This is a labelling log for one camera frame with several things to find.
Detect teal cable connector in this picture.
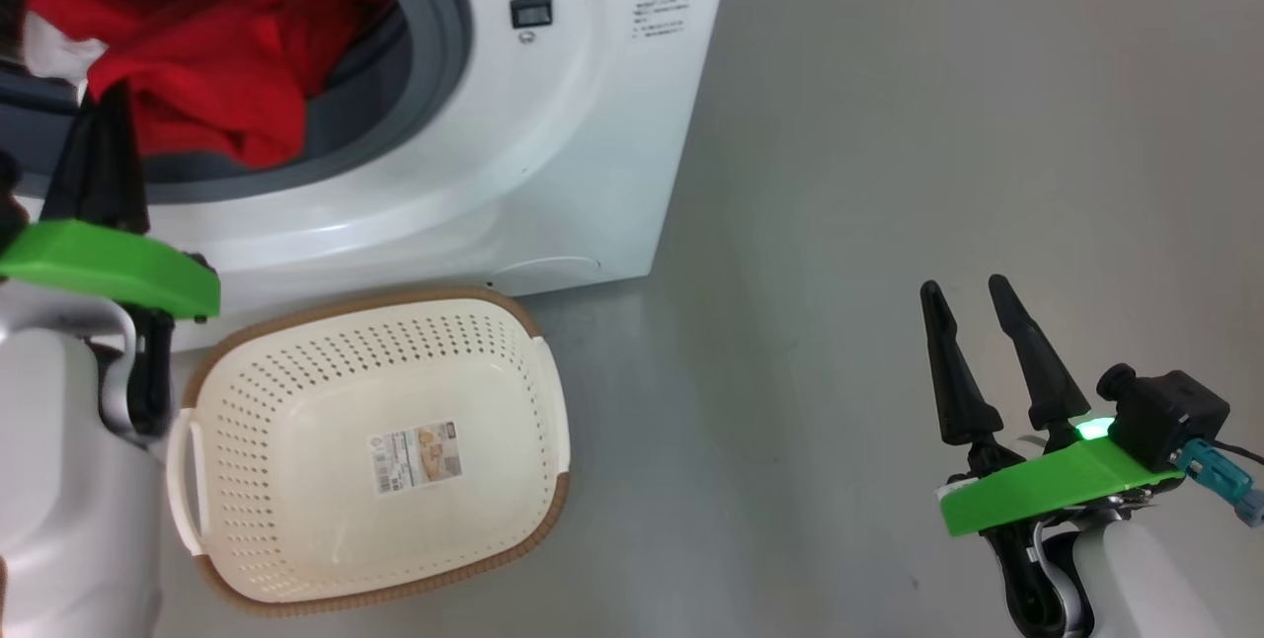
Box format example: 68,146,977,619
1175,439,1264,528

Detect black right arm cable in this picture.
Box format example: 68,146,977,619
987,519,1087,638

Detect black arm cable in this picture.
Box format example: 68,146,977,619
987,519,1087,638
126,307,177,437

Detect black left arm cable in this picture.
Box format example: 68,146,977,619
126,307,177,437

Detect white front-load washing machine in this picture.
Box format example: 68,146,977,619
0,0,739,353

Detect red and white garment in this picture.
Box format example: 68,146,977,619
22,0,396,170

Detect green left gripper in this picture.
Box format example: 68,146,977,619
0,83,220,323

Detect cream perforated laundry basket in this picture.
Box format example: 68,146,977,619
166,285,572,617

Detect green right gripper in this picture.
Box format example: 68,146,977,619
920,275,1183,537

